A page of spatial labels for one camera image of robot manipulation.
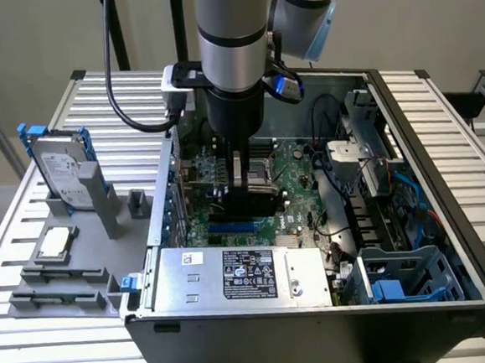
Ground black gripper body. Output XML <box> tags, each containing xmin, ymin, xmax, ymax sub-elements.
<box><xmin>205</xmin><ymin>81</ymin><xmax>274</xmax><ymax>193</ymax></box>

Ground black graphics card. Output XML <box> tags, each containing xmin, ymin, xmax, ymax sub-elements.
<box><xmin>206</xmin><ymin>182</ymin><xmax>282</xmax><ymax>232</ymax></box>

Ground blue expansion slot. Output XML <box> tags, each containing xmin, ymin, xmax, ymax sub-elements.
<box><xmin>206</xmin><ymin>219</ymin><xmax>256</xmax><ymax>237</ymax></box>

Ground blue lit USB plug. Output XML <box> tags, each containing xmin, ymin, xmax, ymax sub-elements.
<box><xmin>261</xmin><ymin>70</ymin><xmax>307</xmax><ymax>106</ymax></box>

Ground CPU socket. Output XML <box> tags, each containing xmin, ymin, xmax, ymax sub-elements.
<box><xmin>244</xmin><ymin>152</ymin><xmax>281</xmax><ymax>195</ymax></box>

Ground green motherboard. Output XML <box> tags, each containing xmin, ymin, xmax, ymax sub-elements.
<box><xmin>172</xmin><ymin>132</ymin><xmax>331</xmax><ymax>259</ymax></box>

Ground metal drive cage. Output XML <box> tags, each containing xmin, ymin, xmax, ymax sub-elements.
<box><xmin>321</xmin><ymin>86</ymin><xmax>408</xmax><ymax>201</ymax></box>

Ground black tripod legs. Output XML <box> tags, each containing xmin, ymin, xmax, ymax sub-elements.
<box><xmin>101</xmin><ymin>0</ymin><xmax>191</xmax><ymax>72</ymax></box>

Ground silver power supply unit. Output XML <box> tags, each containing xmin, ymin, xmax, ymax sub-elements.
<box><xmin>145</xmin><ymin>235</ymin><xmax>333</xmax><ymax>321</ymax></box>

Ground hard disk in blue carrier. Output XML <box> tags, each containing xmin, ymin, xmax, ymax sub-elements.
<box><xmin>16</xmin><ymin>117</ymin><xmax>104</xmax><ymax>217</ymax></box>

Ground blue case latch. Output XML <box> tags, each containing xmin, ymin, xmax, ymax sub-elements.
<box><xmin>121</xmin><ymin>272</ymin><xmax>142</xmax><ymax>293</ymax></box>

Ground grey parts rack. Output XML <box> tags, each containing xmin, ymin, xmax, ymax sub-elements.
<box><xmin>0</xmin><ymin>157</ymin><xmax>163</xmax><ymax>325</ymax></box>

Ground silver CPU chip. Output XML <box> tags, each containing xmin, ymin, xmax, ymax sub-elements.
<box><xmin>34</xmin><ymin>226</ymin><xmax>72</xmax><ymax>261</ymax></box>

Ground grey disk bay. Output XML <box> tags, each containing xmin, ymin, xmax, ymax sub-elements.
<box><xmin>353</xmin><ymin>238</ymin><xmax>467</xmax><ymax>309</ymax></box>

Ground blue disk bay clip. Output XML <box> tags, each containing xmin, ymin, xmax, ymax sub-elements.
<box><xmin>370</xmin><ymin>278</ymin><xmax>406</xmax><ymax>305</ymax></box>

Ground black open PC case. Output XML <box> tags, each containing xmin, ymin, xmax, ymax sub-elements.
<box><xmin>104</xmin><ymin>53</ymin><xmax>485</xmax><ymax>363</ymax></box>

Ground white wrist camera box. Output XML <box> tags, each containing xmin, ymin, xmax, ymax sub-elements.
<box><xmin>158</xmin><ymin>59</ymin><xmax>214</xmax><ymax>114</ymax></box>

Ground black camera cable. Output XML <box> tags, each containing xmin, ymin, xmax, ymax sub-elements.
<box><xmin>98</xmin><ymin>0</ymin><xmax>187</xmax><ymax>137</ymax></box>

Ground blue wire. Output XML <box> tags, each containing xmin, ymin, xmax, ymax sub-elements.
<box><xmin>390</xmin><ymin>165</ymin><xmax>436</xmax><ymax>254</ymax></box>

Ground red wire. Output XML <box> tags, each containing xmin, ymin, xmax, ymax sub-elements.
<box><xmin>381</xmin><ymin>155</ymin><xmax>445</xmax><ymax>234</ymax></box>

